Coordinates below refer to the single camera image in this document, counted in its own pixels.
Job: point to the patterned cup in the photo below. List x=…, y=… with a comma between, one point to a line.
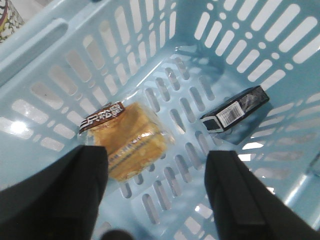
x=10, y=20

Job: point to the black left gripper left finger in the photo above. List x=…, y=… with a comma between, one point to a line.
x=60, y=202

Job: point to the black tissue pack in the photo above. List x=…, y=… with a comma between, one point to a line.
x=234, y=109

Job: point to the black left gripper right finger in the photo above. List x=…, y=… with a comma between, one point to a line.
x=243, y=208

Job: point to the light blue plastic basket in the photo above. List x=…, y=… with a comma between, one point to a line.
x=183, y=58

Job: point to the packaged bread slice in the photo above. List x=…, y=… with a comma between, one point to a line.
x=132, y=134

